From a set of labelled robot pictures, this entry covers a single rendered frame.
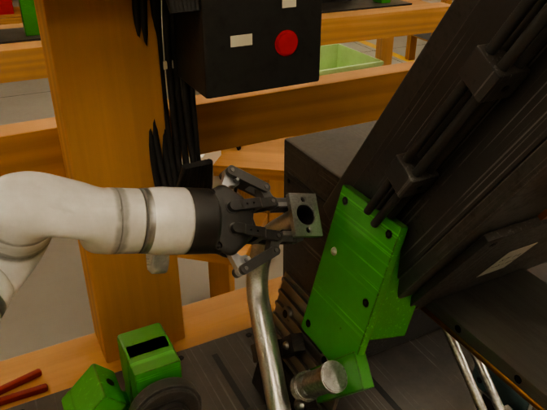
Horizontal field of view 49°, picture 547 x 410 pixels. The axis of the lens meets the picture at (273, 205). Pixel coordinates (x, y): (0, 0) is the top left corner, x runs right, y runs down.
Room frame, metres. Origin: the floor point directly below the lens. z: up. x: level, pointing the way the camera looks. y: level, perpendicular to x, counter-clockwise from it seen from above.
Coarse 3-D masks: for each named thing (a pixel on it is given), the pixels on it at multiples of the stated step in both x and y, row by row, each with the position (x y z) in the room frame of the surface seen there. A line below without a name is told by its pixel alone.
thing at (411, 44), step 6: (444, 0) 5.52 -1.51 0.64; (450, 0) 5.53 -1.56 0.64; (408, 36) 5.95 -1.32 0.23; (414, 36) 5.87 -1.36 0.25; (420, 36) 5.73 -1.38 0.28; (426, 36) 5.66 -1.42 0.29; (408, 42) 5.94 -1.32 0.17; (414, 42) 5.92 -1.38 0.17; (408, 48) 5.93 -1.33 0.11; (414, 48) 5.92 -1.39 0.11; (408, 54) 5.92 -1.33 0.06; (414, 54) 5.93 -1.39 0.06
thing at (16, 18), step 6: (0, 0) 6.80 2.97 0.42; (6, 0) 6.82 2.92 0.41; (0, 6) 6.80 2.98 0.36; (6, 6) 6.82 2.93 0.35; (12, 6) 6.85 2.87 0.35; (0, 12) 6.79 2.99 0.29; (6, 12) 6.81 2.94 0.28; (12, 12) 6.84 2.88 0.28; (18, 12) 6.92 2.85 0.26; (0, 18) 6.73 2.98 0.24; (6, 18) 6.73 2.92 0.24; (12, 18) 6.75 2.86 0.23; (18, 18) 6.78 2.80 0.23; (0, 24) 6.70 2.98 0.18
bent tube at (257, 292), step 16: (288, 208) 0.63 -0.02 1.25; (304, 208) 0.65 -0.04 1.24; (272, 224) 0.66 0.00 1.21; (288, 224) 0.63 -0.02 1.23; (304, 224) 0.65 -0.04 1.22; (320, 224) 0.63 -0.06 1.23; (256, 272) 0.67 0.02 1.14; (256, 288) 0.66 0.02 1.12; (256, 304) 0.64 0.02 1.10; (256, 320) 0.63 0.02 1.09; (272, 320) 0.63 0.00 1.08; (256, 336) 0.61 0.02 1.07; (272, 336) 0.61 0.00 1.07; (272, 352) 0.59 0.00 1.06; (272, 368) 0.58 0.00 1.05; (272, 384) 0.56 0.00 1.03; (272, 400) 0.55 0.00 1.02; (288, 400) 0.55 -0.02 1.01
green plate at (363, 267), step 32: (352, 192) 0.63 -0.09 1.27; (352, 224) 0.61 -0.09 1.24; (384, 224) 0.57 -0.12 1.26; (352, 256) 0.60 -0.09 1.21; (384, 256) 0.56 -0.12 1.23; (320, 288) 0.62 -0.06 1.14; (352, 288) 0.58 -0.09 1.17; (384, 288) 0.55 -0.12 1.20; (320, 320) 0.60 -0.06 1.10; (352, 320) 0.56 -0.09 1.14; (384, 320) 0.56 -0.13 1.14
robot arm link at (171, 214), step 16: (144, 192) 0.56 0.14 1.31; (160, 192) 0.56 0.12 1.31; (176, 192) 0.57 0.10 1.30; (160, 208) 0.54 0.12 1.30; (176, 208) 0.55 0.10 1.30; (192, 208) 0.56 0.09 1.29; (160, 224) 0.53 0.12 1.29; (176, 224) 0.54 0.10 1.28; (192, 224) 0.55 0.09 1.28; (160, 240) 0.53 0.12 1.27; (176, 240) 0.54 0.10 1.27; (192, 240) 0.55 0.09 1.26; (160, 256) 0.58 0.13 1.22; (160, 272) 0.58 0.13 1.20
